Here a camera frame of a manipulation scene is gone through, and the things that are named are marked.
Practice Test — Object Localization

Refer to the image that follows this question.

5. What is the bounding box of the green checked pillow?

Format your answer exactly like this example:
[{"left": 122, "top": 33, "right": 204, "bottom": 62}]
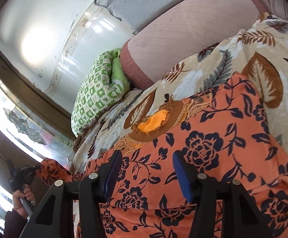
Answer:
[{"left": 71, "top": 50, "right": 131, "bottom": 135}]

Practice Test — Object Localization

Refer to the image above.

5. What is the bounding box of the person's left forearm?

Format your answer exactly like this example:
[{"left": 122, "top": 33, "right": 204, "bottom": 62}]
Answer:
[{"left": 3, "top": 210, "right": 31, "bottom": 238}]

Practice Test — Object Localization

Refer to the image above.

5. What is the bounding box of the grey pillow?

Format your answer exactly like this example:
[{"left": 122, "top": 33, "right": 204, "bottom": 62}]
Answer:
[{"left": 94, "top": 0, "right": 230, "bottom": 35}]

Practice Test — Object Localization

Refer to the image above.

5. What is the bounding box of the stained glass window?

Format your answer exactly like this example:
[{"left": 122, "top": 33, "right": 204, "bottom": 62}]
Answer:
[{"left": 0, "top": 36, "right": 78, "bottom": 232}]

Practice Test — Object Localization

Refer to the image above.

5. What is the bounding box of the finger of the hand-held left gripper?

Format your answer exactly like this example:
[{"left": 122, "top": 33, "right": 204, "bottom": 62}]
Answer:
[{"left": 26, "top": 164, "right": 43, "bottom": 176}]

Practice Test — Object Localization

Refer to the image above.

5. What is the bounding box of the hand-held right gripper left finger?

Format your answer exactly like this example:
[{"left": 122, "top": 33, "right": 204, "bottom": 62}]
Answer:
[{"left": 18, "top": 150, "right": 123, "bottom": 238}]

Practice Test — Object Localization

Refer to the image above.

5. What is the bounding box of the orange floral garment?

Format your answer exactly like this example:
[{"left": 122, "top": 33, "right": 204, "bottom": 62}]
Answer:
[{"left": 38, "top": 72, "right": 288, "bottom": 238}]

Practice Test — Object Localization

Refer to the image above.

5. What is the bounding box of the leaf print blanket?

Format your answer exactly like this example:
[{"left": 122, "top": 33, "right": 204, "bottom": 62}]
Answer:
[{"left": 71, "top": 12, "right": 288, "bottom": 174}]

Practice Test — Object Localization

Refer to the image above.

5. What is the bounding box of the pink quilted bolster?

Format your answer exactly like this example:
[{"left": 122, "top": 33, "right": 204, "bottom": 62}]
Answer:
[{"left": 120, "top": 0, "right": 271, "bottom": 90}]

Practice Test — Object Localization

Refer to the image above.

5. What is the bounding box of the person's left hand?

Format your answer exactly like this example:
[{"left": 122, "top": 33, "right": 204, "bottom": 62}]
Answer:
[{"left": 12, "top": 187, "right": 36, "bottom": 219}]

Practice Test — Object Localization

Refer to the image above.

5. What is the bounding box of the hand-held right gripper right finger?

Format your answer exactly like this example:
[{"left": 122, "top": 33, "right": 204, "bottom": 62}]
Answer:
[{"left": 172, "top": 150, "right": 275, "bottom": 238}]

